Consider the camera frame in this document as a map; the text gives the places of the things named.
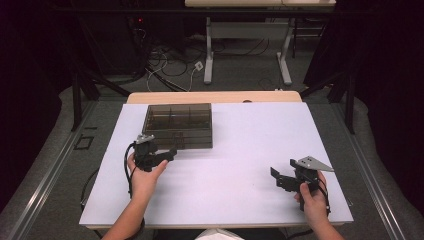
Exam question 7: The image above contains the white floor cable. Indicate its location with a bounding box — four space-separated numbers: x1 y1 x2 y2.
145 51 201 93

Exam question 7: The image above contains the black metal stand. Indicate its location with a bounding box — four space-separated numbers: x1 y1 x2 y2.
70 64 132 133
299 69 357 135

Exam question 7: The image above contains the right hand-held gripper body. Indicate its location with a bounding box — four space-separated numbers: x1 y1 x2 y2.
289 155 335 194

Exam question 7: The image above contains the person's left hand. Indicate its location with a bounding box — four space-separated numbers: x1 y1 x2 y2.
127 153 170 202

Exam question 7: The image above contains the smoky transparent drawer organizer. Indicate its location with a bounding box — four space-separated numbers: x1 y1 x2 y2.
142 102 214 150

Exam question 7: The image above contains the white table cover board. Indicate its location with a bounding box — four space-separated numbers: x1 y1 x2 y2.
78 101 354 228

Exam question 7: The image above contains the white metal frame desk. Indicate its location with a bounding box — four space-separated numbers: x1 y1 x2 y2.
184 0 337 86

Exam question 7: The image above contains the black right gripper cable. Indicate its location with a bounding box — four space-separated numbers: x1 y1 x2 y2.
316 178 332 217

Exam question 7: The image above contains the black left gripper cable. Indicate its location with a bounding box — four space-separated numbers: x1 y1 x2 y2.
123 142 138 200

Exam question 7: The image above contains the black floor cable bundle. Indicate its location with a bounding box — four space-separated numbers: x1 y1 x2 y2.
133 26 271 93

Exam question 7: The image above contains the wooden table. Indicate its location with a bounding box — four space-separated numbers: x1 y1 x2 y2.
126 90 303 105

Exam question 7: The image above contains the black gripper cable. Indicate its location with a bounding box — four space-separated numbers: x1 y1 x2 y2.
316 178 332 217
123 142 138 200

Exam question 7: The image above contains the person's white garment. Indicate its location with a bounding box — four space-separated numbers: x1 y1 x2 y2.
194 227 245 240

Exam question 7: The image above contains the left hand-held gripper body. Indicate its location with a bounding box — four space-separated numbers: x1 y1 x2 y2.
133 133 162 173

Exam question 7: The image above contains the person's right hand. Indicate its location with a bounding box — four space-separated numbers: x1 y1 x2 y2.
293 171 331 228

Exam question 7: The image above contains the aluminium floor rail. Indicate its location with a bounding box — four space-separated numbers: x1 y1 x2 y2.
332 102 407 240
5 99 98 240

